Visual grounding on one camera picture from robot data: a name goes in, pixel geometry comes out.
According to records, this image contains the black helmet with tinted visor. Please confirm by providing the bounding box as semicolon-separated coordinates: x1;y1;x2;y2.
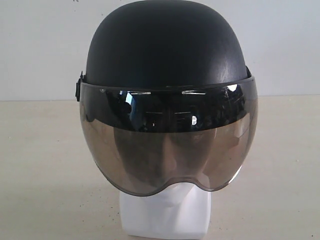
75;0;258;197

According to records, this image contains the white mannequin head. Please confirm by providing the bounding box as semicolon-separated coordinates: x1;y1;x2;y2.
119;182;212;240

